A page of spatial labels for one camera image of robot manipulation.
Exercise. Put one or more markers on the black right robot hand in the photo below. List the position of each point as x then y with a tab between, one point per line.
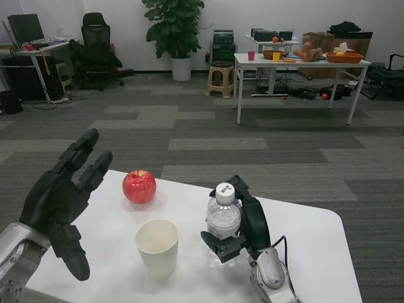
254	221

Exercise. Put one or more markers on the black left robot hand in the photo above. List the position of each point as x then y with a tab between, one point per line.
53	203

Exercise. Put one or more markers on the clear plastic water bottle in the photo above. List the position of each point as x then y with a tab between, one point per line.
222	217

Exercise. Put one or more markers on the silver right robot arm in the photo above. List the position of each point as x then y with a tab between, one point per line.
271	274

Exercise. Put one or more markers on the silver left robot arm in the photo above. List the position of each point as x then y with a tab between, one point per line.
15	255

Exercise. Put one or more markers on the red apple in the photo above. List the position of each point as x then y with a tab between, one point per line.
139	186

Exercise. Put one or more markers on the white paper cup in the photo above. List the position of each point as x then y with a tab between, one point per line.
157	247

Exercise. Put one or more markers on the black trash bin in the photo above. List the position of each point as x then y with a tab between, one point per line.
10	101

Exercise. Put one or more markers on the beige plastic stool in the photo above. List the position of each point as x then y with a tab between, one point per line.
220	79

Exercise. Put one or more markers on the white office desk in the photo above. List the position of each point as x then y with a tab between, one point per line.
34	55

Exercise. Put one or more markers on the black office chair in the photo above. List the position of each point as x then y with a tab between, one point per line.
96	52

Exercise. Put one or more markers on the small red desk object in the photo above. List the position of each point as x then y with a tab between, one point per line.
30	47

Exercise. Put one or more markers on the white folding table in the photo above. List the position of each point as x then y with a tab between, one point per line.
300	64

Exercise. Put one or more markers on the pink plastic cup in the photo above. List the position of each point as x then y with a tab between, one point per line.
251	55

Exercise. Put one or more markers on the yellow plastic cup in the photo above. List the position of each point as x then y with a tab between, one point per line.
276	57

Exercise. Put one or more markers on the brown round wicker basket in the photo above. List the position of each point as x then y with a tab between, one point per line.
272	54

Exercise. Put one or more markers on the white plant pot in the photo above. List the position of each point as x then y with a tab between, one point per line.
181	67

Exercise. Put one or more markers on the brown plush toy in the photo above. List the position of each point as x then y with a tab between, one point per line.
307	52

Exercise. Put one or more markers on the black computer monitor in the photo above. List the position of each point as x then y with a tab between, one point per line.
26	29

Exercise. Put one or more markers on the black stacked equipment cases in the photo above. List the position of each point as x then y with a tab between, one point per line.
223	45

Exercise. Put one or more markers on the small white table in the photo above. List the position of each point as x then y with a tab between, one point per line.
271	41

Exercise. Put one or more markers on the orange fruit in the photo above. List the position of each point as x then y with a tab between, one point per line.
275	39

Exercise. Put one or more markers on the orange rectangular wicker basket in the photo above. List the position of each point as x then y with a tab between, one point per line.
344	57

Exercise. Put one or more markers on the black folding chair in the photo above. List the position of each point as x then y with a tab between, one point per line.
383	77

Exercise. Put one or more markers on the brown cardboard boxes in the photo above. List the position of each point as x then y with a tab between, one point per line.
334	42

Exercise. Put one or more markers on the green potted plant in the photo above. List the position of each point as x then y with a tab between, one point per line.
175	25

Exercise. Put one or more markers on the black bag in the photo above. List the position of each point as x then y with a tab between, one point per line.
344	27

